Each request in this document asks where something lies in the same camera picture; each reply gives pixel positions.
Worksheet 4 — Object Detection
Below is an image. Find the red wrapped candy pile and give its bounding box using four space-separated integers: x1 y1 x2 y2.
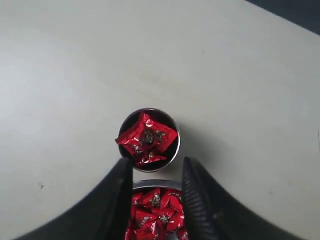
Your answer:
124 187 190 240

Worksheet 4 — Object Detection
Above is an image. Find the top red candy in cup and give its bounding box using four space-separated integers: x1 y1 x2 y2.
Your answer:
115 111 178 157

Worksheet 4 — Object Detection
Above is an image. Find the stainless steel cup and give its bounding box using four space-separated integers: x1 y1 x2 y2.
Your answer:
116 107 181 173

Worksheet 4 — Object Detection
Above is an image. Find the round stainless steel plate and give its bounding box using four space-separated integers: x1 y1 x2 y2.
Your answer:
132 179 182 194

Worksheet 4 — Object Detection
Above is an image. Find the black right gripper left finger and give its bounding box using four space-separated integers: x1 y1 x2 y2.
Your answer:
20 158 133 240

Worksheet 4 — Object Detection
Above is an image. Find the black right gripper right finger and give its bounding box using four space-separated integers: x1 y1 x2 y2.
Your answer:
181 156 320 240

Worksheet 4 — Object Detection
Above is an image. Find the red candy in cup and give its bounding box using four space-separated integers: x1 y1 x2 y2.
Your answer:
115 111 178 157
130 144 167 167

